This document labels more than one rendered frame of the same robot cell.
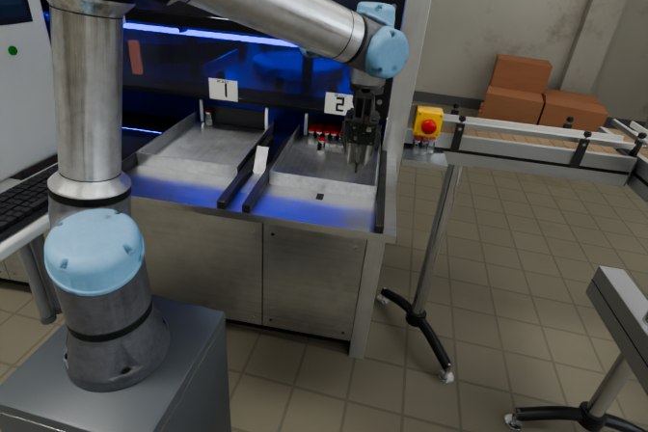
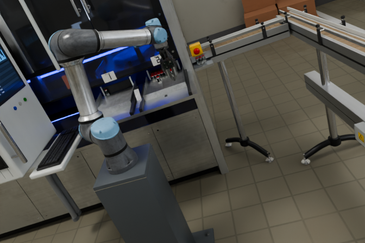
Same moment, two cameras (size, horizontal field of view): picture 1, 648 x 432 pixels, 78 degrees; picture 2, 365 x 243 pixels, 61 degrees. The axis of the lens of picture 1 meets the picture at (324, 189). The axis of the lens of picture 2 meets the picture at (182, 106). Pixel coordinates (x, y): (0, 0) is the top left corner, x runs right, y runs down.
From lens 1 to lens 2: 0.86 m
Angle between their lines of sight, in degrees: 5
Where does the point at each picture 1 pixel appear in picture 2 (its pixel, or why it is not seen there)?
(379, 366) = (237, 171)
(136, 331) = (126, 149)
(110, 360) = (123, 159)
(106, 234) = (106, 122)
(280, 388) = (195, 200)
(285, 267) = (170, 143)
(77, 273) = (105, 132)
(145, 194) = not seen: hidden behind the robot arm
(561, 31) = not seen: outside the picture
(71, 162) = (85, 109)
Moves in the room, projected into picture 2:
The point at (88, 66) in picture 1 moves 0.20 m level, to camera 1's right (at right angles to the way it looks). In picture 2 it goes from (80, 78) to (122, 62)
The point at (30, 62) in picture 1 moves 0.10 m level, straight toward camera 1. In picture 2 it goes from (31, 101) to (36, 103)
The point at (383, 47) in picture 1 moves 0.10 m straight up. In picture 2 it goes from (157, 34) to (150, 13)
